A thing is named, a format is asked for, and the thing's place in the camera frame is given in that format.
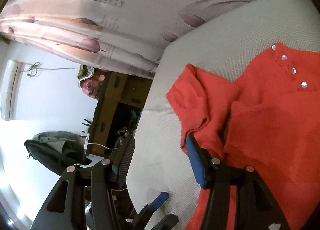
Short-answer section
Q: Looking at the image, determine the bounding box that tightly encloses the red knit sweater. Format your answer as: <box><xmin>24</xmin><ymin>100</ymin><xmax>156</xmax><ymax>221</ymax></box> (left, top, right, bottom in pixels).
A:
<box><xmin>167</xmin><ymin>43</ymin><xmax>319</xmax><ymax>229</ymax></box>

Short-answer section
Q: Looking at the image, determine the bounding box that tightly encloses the wooden drawer cabinet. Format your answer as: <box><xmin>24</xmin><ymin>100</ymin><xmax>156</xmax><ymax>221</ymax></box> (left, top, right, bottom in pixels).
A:
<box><xmin>87</xmin><ymin>72</ymin><xmax>152</xmax><ymax>156</ymax></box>

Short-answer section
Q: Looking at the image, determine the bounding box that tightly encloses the beige woven table cloth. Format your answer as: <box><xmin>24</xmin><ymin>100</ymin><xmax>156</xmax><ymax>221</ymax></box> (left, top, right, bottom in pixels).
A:
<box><xmin>126</xmin><ymin>0</ymin><xmax>319</xmax><ymax>229</ymax></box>

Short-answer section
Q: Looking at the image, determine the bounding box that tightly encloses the leaf patterned curtain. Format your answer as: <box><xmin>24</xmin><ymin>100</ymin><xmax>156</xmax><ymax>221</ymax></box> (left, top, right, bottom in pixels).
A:
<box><xmin>0</xmin><ymin>0</ymin><xmax>303</xmax><ymax>80</ymax></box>

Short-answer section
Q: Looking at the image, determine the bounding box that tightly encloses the white charging cable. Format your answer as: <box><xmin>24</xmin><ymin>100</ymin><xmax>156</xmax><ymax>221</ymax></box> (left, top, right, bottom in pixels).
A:
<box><xmin>83</xmin><ymin>133</ymin><xmax>118</xmax><ymax>157</ymax></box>

